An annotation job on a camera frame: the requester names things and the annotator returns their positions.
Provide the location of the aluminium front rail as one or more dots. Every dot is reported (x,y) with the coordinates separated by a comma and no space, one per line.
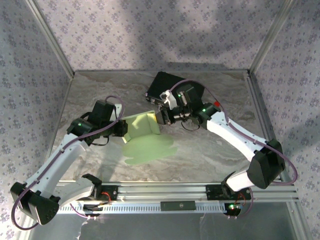
(162,192)

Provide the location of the aluminium side frame rail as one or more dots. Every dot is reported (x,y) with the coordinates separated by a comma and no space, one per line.
(260,105)

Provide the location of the black base connector block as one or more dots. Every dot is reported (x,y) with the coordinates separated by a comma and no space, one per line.
(91,207)

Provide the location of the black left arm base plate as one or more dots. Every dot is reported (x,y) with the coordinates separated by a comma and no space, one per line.
(112,193)

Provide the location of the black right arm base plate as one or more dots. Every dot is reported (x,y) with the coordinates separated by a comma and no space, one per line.
(212,192)

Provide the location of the black label plate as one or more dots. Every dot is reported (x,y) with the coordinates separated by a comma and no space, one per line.
(177,205)

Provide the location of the small red block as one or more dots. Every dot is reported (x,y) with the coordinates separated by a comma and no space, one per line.
(216,103)

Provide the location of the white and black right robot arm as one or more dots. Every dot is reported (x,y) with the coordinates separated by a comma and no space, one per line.
(232,130)

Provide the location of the black hard case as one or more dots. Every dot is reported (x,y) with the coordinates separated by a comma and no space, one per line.
(160,85)

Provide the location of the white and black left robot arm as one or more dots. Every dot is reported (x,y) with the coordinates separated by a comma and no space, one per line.
(55,162)

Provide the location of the grey metal front panel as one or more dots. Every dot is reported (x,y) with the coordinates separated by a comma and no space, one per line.
(150,227)

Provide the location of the light green paper box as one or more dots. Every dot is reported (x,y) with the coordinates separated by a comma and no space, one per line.
(150,147)

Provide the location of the aluminium frame post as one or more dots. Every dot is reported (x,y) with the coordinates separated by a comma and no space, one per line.
(51,37)
(272,37)

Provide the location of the small circuit board with LED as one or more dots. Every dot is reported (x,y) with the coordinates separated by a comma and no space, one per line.
(232,207)

